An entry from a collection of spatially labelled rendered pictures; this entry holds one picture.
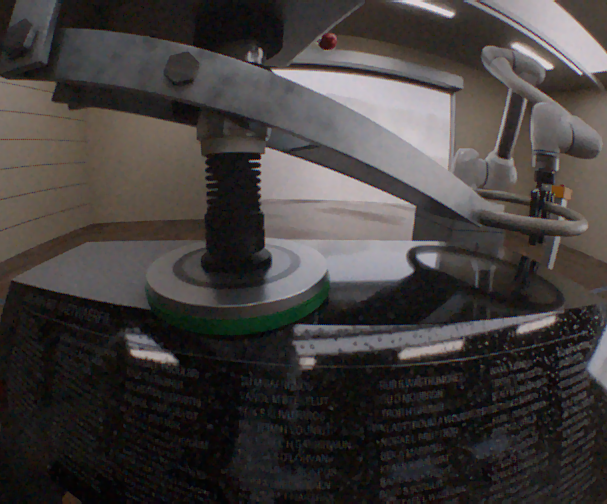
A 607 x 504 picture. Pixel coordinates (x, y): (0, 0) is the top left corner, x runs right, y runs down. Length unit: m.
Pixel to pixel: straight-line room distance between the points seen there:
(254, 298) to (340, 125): 0.18
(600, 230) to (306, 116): 7.20
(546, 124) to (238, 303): 0.88
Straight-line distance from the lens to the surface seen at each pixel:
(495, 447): 0.31
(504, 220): 0.50
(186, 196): 5.51
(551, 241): 2.16
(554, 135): 0.90
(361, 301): 0.27
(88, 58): 0.26
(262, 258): 0.28
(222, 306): 0.21
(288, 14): 0.30
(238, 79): 0.24
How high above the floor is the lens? 0.95
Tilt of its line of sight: 18 degrees down
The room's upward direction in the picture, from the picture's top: 1 degrees clockwise
